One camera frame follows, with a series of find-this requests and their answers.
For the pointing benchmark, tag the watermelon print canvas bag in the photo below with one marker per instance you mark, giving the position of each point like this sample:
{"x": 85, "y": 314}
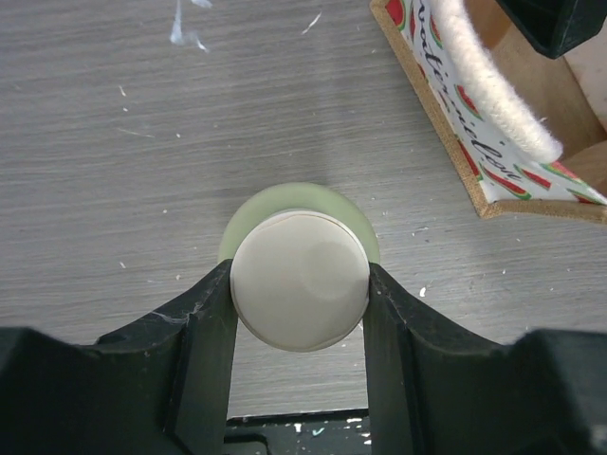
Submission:
{"x": 525, "y": 133}

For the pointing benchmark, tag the green bottle beige cap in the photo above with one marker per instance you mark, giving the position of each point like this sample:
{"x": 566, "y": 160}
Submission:
{"x": 301, "y": 257}

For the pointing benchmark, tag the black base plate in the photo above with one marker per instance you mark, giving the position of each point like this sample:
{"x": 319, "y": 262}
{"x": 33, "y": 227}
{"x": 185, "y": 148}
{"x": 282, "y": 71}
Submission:
{"x": 324, "y": 432}

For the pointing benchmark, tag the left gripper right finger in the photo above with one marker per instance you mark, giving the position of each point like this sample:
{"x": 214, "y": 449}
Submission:
{"x": 435, "y": 387}

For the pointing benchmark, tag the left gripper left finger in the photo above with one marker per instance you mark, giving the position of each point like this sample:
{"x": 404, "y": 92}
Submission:
{"x": 158, "y": 385}

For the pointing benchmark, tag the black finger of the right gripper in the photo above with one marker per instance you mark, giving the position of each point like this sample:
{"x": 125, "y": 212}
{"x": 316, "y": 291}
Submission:
{"x": 554, "y": 27}

